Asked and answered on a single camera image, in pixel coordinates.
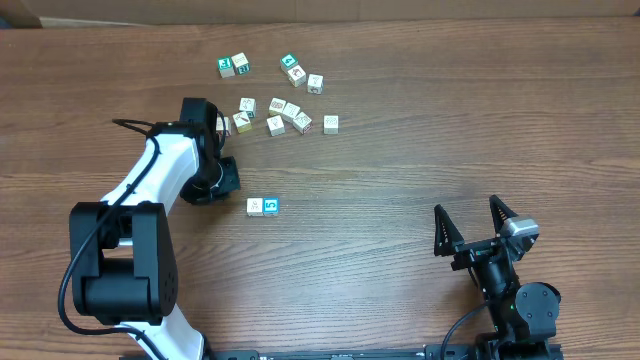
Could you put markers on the wooden block red edge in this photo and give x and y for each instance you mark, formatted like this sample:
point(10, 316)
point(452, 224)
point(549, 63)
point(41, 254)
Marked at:
point(302, 123)

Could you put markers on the wooden block teal side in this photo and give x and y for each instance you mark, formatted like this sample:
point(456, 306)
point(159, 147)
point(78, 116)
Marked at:
point(248, 105)

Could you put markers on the wooden block rightmost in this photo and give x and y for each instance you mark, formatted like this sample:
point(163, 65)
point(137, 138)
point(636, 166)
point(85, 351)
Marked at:
point(331, 124)

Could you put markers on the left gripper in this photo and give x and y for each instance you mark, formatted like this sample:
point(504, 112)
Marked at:
point(196, 192)

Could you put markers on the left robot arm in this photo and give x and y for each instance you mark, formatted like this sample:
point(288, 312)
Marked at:
point(123, 277)

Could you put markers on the wooden block brown drawing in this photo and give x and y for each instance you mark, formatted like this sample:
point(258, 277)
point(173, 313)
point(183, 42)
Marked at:
point(276, 107)

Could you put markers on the wooden block yellow side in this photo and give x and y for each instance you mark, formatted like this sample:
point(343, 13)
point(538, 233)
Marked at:
point(242, 121)

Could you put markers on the wooden block bulb drawing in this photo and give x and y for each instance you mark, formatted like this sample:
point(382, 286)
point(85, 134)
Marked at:
point(275, 125)

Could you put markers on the green number four block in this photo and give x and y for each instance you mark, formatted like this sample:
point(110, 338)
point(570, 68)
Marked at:
point(287, 62)

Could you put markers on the wooden letter A block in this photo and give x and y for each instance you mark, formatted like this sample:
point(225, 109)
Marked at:
point(255, 207)

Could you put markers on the wooden block red side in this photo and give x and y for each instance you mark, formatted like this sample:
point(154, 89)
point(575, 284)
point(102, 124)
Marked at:
point(315, 84)

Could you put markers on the wooden block red front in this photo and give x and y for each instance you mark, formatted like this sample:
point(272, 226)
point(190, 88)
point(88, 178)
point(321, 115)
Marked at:
point(223, 126)

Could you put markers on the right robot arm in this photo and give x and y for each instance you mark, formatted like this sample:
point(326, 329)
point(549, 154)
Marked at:
point(523, 315)

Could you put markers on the cardboard sheet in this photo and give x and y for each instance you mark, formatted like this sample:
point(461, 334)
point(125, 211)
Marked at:
point(47, 13)

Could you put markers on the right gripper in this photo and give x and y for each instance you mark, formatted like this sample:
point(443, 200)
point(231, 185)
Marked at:
point(449, 237)

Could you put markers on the green top wooden block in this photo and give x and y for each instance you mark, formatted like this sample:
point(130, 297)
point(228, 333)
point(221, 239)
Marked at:
point(225, 67)

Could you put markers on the wooden block red drawing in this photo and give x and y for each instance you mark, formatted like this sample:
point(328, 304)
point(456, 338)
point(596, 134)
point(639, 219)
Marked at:
point(297, 76)

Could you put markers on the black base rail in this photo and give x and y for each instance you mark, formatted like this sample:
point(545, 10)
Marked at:
point(380, 354)

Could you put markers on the wooden block green side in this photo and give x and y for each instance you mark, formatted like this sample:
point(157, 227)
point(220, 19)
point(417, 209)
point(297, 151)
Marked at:
point(240, 63)

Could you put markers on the blue number five block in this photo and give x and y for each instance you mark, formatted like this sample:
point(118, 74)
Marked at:
point(271, 206)

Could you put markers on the plain wooden block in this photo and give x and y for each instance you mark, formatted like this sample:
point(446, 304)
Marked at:
point(290, 112)

